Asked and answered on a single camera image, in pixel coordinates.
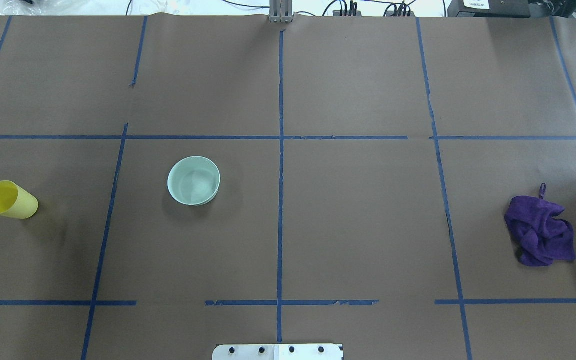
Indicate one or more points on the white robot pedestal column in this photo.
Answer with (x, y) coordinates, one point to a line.
(297, 351)

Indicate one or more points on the mint green bowl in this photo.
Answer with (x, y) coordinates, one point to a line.
(194, 181)

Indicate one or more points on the black device with label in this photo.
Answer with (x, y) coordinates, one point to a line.
(489, 9)

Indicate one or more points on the yellow plastic cup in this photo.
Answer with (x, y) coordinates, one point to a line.
(16, 202)

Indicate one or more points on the purple cloth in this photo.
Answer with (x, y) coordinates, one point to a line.
(541, 236)

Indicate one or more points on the aluminium frame post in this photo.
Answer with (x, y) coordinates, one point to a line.
(281, 11)

